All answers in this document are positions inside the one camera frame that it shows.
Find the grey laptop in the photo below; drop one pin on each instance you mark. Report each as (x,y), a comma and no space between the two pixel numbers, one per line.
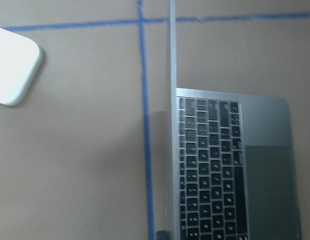
(230,164)

